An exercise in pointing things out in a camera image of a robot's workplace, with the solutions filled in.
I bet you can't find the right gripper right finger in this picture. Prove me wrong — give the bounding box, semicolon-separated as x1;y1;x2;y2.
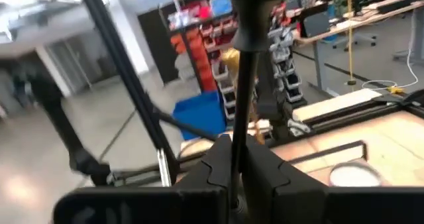
242;135;424;224

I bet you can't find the shelving with red bins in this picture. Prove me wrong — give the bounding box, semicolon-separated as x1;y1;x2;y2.
167;0;239;92

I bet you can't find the white floor cable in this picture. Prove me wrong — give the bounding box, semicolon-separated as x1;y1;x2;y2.
360;48;420;89

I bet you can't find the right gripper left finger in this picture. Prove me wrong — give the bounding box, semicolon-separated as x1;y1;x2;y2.
52;133;233;224

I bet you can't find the silver bracket strip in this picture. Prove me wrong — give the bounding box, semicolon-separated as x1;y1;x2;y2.
156;147;174;188

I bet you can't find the grey bin rack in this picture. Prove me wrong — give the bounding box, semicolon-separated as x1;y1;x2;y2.
211;18;307;119

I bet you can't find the gold candlestick holder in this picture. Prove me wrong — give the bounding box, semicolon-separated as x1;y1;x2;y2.
221;47;266;145

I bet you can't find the blue floral candle tin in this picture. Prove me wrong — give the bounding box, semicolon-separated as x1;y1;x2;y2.
327;160;384;188

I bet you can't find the long wooden desk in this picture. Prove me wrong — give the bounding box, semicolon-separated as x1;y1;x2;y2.
293;0;424;97

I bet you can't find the yellow plug cord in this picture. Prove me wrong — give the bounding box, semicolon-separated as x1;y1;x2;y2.
386;85;405;95

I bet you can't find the black candlestick holder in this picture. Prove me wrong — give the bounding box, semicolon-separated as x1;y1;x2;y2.
220;0;293;218

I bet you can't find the blue plastic bin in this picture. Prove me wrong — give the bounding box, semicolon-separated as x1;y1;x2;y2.
172;91;228;141

